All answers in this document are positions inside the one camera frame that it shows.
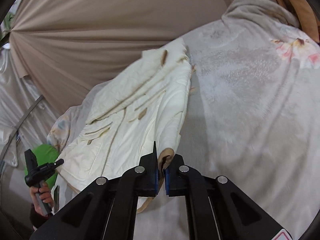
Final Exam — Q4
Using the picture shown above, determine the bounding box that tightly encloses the cream quilted jacket brown trim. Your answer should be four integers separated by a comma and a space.
57, 38, 192, 193

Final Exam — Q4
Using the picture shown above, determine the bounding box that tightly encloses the green cloth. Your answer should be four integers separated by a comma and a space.
32, 144, 59, 189

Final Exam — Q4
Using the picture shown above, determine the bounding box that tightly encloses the silver plastic sheet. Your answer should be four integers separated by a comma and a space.
1, 44, 59, 167

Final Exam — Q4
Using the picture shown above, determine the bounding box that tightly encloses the beige curtain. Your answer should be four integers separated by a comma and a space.
9, 0, 233, 113

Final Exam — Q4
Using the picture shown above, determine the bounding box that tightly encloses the grey floral fleece blanket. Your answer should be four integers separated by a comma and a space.
55, 0, 319, 239

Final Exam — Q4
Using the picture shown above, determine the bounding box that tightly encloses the person's left hand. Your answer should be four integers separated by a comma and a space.
30, 181, 54, 217

